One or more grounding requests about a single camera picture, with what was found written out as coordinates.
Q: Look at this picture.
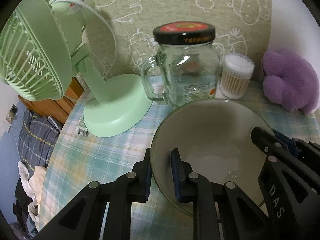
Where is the grey ceramic bowl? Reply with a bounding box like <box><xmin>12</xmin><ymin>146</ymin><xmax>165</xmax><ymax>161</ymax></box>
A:
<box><xmin>150</xmin><ymin>99</ymin><xmax>273</xmax><ymax>216</ymax></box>

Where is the plaid tablecloth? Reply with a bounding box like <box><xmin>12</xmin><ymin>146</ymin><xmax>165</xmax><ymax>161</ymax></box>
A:
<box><xmin>39</xmin><ymin>81</ymin><xmax>319</xmax><ymax>239</ymax></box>

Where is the purple plush toy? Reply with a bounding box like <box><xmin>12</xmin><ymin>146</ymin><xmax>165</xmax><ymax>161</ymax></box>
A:
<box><xmin>262</xmin><ymin>50</ymin><xmax>319</xmax><ymax>115</ymax></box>

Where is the white cloth on bed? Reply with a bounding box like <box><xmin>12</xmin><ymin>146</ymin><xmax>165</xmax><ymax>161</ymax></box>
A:
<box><xmin>17</xmin><ymin>161</ymin><xmax>47</xmax><ymax>231</ymax></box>

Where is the cotton swab container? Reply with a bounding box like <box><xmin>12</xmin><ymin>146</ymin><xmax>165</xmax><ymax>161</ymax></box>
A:
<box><xmin>220</xmin><ymin>53</ymin><xmax>254</xmax><ymax>100</ymax></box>

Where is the blue plaid pillow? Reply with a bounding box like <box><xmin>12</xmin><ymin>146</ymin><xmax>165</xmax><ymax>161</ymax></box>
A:
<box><xmin>18</xmin><ymin>109</ymin><xmax>63</xmax><ymax>172</ymax></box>

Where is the glass jar with black lid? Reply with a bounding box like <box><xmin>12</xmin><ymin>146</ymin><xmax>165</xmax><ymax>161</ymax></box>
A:
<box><xmin>140</xmin><ymin>21</ymin><xmax>220</xmax><ymax>108</ymax></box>

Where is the green desk fan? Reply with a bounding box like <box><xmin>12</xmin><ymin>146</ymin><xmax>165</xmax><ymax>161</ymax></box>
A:
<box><xmin>1</xmin><ymin>0</ymin><xmax>151</xmax><ymax>137</ymax></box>

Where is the wall power outlet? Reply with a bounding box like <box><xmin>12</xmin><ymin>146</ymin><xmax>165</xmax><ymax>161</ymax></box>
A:
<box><xmin>6</xmin><ymin>104</ymin><xmax>18</xmax><ymax>124</ymax></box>

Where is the green cartoon wall mat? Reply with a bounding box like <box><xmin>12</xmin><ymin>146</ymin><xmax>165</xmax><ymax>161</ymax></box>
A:
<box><xmin>84</xmin><ymin>0</ymin><xmax>272</xmax><ymax>78</ymax></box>

